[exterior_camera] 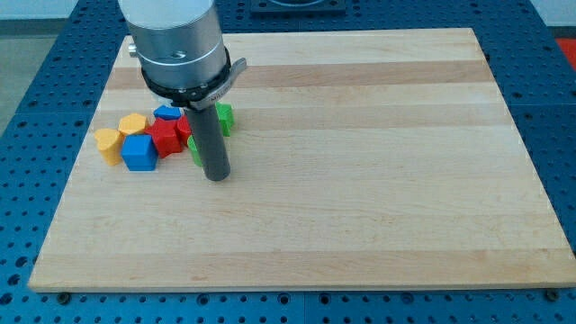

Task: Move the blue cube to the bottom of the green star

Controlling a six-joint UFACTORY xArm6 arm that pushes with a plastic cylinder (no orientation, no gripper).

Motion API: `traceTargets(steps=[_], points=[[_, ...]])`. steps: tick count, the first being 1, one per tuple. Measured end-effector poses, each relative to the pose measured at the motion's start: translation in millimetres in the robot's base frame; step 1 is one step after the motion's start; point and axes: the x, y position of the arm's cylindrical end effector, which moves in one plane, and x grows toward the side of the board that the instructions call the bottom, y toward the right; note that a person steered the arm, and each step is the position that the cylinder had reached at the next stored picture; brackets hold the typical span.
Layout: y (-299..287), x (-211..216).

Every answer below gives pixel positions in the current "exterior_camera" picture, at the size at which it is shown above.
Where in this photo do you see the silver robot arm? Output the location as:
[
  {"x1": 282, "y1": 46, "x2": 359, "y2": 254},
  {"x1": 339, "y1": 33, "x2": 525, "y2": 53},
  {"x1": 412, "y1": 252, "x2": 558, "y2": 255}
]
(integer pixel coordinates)
[{"x1": 119, "y1": 0, "x2": 248, "y2": 110}]

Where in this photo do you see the blue cube block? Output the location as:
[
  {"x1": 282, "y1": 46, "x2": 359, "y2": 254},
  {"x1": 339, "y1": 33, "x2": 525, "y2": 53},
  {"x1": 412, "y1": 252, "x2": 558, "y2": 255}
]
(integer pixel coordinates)
[{"x1": 121, "y1": 134, "x2": 158, "y2": 172}]

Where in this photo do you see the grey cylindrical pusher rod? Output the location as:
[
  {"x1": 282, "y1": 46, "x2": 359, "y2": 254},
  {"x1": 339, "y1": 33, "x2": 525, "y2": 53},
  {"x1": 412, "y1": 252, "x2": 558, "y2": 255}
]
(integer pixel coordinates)
[{"x1": 184, "y1": 105, "x2": 230, "y2": 182}]

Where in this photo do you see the yellow hexagon block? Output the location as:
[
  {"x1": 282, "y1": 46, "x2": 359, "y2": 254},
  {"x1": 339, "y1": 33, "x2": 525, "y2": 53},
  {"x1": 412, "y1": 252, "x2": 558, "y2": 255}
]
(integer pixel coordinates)
[{"x1": 118, "y1": 113, "x2": 149, "y2": 136}]

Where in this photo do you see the blue flat block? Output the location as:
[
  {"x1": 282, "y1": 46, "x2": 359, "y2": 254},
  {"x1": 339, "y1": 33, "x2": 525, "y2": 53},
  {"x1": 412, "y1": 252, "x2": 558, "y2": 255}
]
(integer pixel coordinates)
[{"x1": 153, "y1": 105, "x2": 182, "y2": 121}]

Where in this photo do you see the green star block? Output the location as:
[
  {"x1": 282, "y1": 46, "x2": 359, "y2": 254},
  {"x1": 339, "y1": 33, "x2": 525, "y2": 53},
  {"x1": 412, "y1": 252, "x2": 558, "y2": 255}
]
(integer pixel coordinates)
[{"x1": 216, "y1": 103, "x2": 235, "y2": 137}]

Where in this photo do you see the yellow heart block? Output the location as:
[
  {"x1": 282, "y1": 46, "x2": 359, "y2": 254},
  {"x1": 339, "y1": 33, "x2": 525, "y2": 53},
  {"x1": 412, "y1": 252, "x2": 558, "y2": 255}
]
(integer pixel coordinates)
[{"x1": 94, "y1": 128, "x2": 124, "y2": 166}]

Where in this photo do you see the green cylinder block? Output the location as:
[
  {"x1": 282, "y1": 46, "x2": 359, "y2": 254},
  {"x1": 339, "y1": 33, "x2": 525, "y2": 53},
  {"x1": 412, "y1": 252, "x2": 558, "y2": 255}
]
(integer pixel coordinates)
[{"x1": 187, "y1": 135, "x2": 203, "y2": 167}]

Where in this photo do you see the red star block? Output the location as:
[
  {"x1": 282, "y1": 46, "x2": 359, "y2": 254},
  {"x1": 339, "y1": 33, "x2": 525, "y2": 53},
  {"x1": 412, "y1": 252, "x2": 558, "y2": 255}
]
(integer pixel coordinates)
[{"x1": 144, "y1": 118, "x2": 183, "y2": 158}]

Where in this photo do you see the wooden board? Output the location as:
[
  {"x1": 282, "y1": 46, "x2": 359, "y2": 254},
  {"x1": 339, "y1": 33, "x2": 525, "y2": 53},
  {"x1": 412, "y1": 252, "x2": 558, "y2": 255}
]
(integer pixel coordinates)
[{"x1": 29, "y1": 28, "x2": 575, "y2": 293}]

